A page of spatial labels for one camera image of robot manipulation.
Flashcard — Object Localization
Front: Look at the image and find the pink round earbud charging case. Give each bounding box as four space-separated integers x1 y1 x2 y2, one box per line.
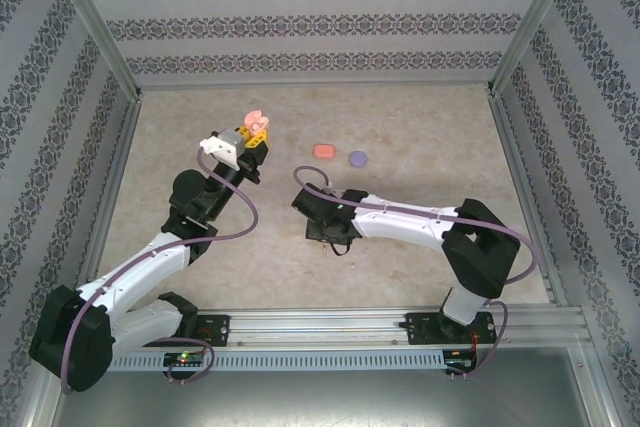
242 109 272 133

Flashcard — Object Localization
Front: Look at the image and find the circuit board with green light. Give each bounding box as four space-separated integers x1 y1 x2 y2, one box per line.
163 352 206 367

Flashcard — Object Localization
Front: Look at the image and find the grey metal sheet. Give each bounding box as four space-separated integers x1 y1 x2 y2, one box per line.
49 370 609 427

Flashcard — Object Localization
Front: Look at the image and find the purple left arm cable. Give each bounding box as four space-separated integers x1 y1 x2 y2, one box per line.
59 146 260 396

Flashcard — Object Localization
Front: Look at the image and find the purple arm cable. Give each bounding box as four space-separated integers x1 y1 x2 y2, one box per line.
59 146 260 396
292 165 541 378

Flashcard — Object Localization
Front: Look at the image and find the aluminium table side rail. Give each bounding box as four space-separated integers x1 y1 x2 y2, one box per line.
74 94 146 298
487 91 571 308

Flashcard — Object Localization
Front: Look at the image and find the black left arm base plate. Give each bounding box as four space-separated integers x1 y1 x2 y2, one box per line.
192 314 232 348

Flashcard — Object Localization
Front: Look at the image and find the grey slotted cable duct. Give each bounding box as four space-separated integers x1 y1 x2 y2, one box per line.
109 349 447 372

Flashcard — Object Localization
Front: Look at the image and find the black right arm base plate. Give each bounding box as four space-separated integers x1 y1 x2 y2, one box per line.
407 311 495 347

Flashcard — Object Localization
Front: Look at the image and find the aluminium frame post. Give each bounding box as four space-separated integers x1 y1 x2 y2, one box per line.
52 0 146 101
484 0 586 98

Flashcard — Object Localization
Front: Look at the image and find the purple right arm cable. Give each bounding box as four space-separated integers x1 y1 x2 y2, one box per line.
292 165 541 378

